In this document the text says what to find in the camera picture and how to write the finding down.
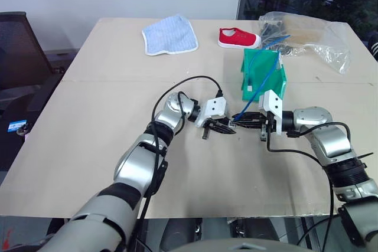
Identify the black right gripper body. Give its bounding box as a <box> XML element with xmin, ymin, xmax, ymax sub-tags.
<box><xmin>258</xmin><ymin>112</ymin><xmax>277</xmax><ymax>142</ymax></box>

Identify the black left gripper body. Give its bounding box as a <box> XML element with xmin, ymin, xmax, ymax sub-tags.
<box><xmin>202</xmin><ymin>115</ymin><xmax>230</xmax><ymax>140</ymax></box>

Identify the blue network cable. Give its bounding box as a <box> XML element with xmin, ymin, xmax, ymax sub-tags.
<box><xmin>234</xmin><ymin>35</ymin><xmax>292</xmax><ymax>122</ymax></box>

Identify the green plastic bin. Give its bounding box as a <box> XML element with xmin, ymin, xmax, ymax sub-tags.
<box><xmin>239</xmin><ymin>48</ymin><xmax>289</xmax><ymax>103</ymax></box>

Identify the red child shoe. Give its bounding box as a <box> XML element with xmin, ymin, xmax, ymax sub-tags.
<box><xmin>217</xmin><ymin>27</ymin><xmax>262</xmax><ymax>50</ymax></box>

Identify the black parts bundle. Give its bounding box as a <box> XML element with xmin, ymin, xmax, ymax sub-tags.
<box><xmin>260</xmin><ymin>21</ymin><xmax>286</xmax><ymax>47</ymax></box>

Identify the beige packet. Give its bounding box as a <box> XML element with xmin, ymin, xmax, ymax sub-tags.
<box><xmin>282</xmin><ymin>17</ymin><xmax>325</xmax><ymax>45</ymax></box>

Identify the light blue striped cloth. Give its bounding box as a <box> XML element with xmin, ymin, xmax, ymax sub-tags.
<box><xmin>141</xmin><ymin>14</ymin><xmax>200</xmax><ymax>57</ymax></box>

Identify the dark rounded shape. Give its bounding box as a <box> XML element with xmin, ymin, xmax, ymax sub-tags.
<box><xmin>159</xmin><ymin>218</ymin><xmax>205</xmax><ymax>252</ymax></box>

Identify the clear plastic bag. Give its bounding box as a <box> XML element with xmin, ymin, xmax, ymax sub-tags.
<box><xmin>258</xmin><ymin>11</ymin><xmax>352</xmax><ymax>75</ymax></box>

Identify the black item with white stripes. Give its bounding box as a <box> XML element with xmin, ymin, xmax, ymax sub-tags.
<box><xmin>367</xmin><ymin>34</ymin><xmax>378</xmax><ymax>61</ymax></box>

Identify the blue white label card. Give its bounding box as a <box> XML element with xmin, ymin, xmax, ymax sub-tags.
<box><xmin>7</xmin><ymin>120</ymin><xmax>29</xmax><ymax>133</ymax></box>

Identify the black office chair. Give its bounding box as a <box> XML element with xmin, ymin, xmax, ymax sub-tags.
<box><xmin>0</xmin><ymin>11</ymin><xmax>74</xmax><ymax>173</ymax></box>

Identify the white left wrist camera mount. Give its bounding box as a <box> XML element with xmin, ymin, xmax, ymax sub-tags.
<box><xmin>195</xmin><ymin>96</ymin><xmax>229</xmax><ymax>129</ymax></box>

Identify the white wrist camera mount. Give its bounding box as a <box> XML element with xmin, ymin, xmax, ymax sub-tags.
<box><xmin>195</xmin><ymin>96</ymin><xmax>229</xmax><ymax>129</ymax></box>
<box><xmin>258</xmin><ymin>89</ymin><xmax>284</xmax><ymax>133</ymax></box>

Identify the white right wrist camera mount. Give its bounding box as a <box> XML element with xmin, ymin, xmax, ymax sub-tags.
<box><xmin>258</xmin><ymin>89</ymin><xmax>284</xmax><ymax>133</ymax></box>

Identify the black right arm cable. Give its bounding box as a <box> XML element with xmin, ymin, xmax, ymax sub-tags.
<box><xmin>266</xmin><ymin>120</ymin><xmax>352</xmax><ymax>252</ymax></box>

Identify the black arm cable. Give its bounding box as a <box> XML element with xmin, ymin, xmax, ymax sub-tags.
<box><xmin>136</xmin><ymin>75</ymin><xmax>224</xmax><ymax>229</ymax></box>
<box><xmin>266</xmin><ymin>120</ymin><xmax>352</xmax><ymax>252</ymax></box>

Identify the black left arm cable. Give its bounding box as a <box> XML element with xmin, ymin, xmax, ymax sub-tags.
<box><xmin>136</xmin><ymin>75</ymin><xmax>224</xmax><ymax>229</ymax></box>

